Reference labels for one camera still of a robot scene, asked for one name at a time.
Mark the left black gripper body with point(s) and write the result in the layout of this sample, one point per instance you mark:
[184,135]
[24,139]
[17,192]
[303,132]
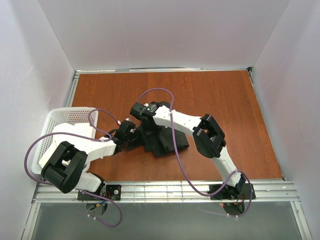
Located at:
[136,136]

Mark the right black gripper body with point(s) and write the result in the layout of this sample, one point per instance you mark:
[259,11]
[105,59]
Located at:
[146,124]

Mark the dark pinstriped long sleeve shirt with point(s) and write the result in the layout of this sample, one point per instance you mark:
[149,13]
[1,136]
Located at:
[158,140]

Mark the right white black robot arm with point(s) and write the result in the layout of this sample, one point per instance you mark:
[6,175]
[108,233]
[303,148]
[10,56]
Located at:
[208,137]

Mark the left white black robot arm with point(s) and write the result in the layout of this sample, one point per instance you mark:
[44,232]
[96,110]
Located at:
[63,163]

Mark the white shirt in basket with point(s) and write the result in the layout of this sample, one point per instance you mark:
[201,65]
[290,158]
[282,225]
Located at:
[81,129]

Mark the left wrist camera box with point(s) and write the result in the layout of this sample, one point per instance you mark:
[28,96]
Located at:
[126,128]

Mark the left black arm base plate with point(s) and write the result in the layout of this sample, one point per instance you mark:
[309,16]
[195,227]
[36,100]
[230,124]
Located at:
[110,191]

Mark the aluminium front frame rail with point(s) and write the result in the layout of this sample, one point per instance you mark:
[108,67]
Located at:
[169,210]

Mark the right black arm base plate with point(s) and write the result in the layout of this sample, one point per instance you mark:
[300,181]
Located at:
[226,193]

